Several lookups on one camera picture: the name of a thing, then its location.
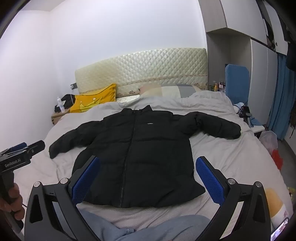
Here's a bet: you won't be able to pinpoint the blue padded board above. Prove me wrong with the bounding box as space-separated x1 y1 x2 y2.
225 64 250 109

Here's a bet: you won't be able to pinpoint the black puffer jacket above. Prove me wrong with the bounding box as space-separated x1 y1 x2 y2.
48 105 241 208

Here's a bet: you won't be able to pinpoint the cream yellow cushion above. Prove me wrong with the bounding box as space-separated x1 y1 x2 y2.
264 188 290 230

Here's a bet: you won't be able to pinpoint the person's left hand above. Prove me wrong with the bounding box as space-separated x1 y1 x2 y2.
0 183 25 221

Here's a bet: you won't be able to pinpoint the patchwork pillow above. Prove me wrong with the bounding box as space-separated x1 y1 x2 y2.
139 84 204 99

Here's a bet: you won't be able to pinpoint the wooden nightstand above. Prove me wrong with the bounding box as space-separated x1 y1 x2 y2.
51 109 71 127

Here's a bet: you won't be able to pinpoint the clear plastic bag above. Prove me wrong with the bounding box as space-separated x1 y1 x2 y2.
258 130 278 154

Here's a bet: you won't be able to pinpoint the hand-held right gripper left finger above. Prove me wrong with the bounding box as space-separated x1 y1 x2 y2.
23 156 101 241

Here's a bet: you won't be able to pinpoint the black cable tangle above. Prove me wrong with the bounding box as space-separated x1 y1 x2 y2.
233 102 253 123

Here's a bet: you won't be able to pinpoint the yellow pillow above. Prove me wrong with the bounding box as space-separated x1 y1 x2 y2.
70 83 117 113

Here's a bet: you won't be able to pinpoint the light grey bed blanket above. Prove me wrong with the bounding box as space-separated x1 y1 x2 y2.
14 91 290 232

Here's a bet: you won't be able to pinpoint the blue curtain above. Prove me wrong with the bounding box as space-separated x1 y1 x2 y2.
268 53 296 142

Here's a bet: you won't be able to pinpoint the person's grey pants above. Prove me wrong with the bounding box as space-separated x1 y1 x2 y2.
80 210 216 241

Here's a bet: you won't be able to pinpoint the red plastic bag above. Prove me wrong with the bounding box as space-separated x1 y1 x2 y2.
270 149 284 171

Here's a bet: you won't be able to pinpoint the smartphone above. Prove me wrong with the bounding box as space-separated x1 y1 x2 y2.
270 217 290 240

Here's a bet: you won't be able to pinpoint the black cloth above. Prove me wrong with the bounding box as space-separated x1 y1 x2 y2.
55 94 76 113

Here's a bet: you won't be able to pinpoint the cream quilted headboard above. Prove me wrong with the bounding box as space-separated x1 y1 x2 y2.
74 47 208 99

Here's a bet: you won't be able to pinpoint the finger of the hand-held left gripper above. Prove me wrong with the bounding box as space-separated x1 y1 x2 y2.
0 142 28 155
26 140 46 157

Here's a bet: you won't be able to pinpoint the grey wardrobe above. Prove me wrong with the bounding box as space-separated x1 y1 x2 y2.
198 0 289 130

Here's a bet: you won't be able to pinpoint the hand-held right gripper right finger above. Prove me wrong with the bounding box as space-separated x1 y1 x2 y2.
195 156 271 241

